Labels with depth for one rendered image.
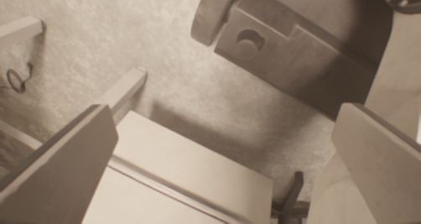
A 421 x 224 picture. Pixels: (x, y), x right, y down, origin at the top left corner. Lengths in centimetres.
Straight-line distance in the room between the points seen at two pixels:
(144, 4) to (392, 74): 62
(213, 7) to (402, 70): 29
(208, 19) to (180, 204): 42
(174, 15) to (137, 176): 46
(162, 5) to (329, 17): 45
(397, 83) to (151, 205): 50
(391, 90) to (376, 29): 22
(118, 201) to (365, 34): 60
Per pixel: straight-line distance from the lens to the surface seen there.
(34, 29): 101
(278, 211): 113
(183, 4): 65
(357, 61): 45
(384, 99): 25
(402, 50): 28
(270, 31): 39
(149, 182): 56
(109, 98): 68
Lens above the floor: 58
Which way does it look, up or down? 47 degrees down
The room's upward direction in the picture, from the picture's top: 156 degrees counter-clockwise
